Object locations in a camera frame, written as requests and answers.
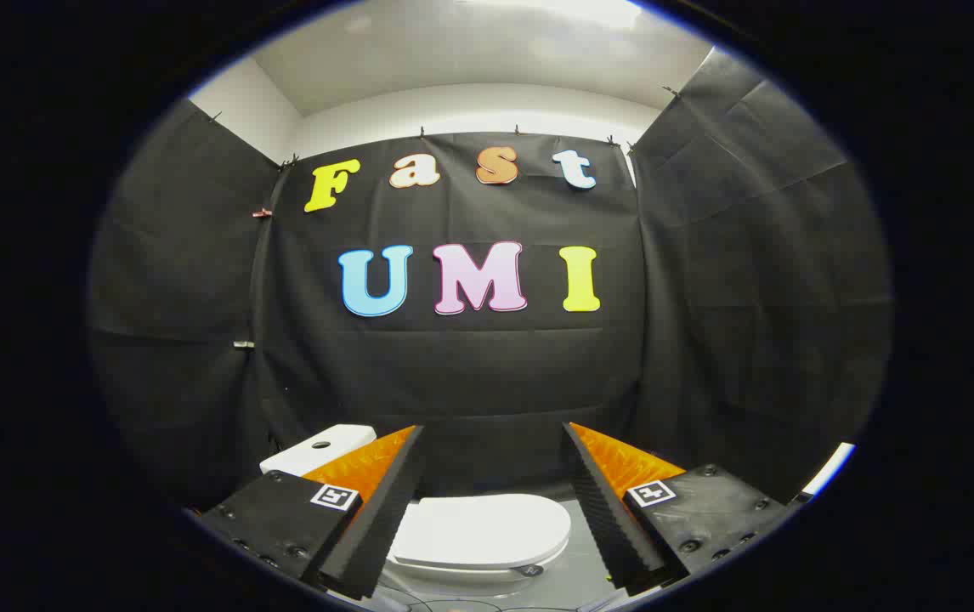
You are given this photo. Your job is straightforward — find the black backdrop cloth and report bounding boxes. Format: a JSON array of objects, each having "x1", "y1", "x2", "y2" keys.
[{"x1": 88, "y1": 47, "x2": 893, "y2": 511}]

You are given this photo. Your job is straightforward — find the white toilet lid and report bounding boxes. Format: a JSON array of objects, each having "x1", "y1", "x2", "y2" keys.
[{"x1": 389, "y1": 496, "x2": 572, "y2": 571}]

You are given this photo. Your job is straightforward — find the black floor cables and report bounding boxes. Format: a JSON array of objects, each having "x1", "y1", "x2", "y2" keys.
[{"x1": 385, "y1": 593, "x2": 590, "y2": 612}]

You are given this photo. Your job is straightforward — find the white toilet tank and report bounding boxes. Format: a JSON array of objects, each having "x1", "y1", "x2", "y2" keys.
[{"x1": 259, "y1": 424, "x2": 377, "y2": 477}]

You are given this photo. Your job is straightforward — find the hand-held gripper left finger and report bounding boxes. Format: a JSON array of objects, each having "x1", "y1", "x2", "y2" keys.
[{"x1": 198, "y1": 425, "x2": 426, "y2": 601}]

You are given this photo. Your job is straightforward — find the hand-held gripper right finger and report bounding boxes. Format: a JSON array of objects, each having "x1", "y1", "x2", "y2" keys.
[{"x1": 562, "y1": 422, "x2": 794, "y2": 596}]

